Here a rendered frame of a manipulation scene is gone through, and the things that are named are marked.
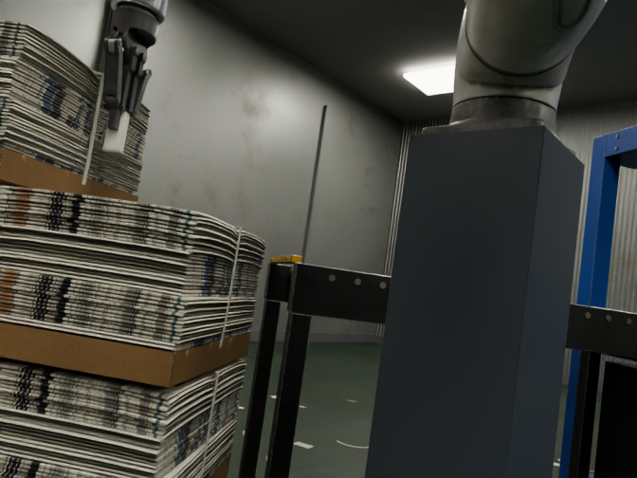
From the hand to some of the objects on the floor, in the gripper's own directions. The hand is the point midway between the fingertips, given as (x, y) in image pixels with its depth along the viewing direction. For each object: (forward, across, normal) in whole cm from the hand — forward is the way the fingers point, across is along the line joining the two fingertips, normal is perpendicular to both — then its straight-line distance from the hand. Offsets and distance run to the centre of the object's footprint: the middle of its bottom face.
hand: (116, 132), depth 91 cm
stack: (+96, 0, -34) cm, 102 cm away
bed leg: (+96, -95, +11) cm, 135 cm away
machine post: (+95, -158, +133) cm, 228 cm away
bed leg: (+96, -48, +28) cm, 111 cm away
